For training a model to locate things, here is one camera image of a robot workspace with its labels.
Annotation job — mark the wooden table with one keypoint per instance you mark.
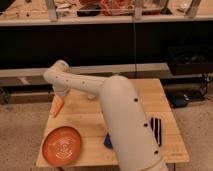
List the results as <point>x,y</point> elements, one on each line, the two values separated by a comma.
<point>85,115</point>

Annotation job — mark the blue sponge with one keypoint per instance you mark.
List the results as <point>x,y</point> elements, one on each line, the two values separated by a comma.
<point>107,142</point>

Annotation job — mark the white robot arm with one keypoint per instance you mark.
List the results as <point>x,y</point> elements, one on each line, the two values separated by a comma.
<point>132,138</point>

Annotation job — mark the translucent plastic cup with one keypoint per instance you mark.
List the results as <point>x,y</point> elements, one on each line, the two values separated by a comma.
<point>91,96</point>

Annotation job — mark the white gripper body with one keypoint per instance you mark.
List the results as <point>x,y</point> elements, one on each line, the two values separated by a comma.
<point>61,90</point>

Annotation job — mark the orange pepper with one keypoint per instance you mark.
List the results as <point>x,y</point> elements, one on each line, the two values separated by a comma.
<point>58,103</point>

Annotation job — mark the black device on floor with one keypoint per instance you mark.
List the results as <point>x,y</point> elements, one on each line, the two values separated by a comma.
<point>178,99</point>

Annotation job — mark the orange ceramic bowl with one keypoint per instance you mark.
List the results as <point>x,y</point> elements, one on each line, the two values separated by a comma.
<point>62,146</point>

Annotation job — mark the black striped brush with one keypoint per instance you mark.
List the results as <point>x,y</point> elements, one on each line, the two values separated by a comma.
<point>156,126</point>

